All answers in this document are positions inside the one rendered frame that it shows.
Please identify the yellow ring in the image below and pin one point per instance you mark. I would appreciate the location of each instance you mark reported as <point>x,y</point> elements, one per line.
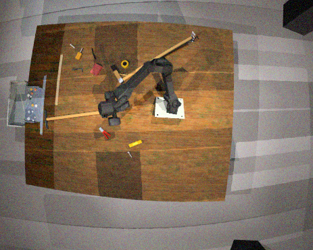
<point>124,63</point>

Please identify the red rectangular block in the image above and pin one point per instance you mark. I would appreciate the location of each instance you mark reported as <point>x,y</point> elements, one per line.
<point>95,70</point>

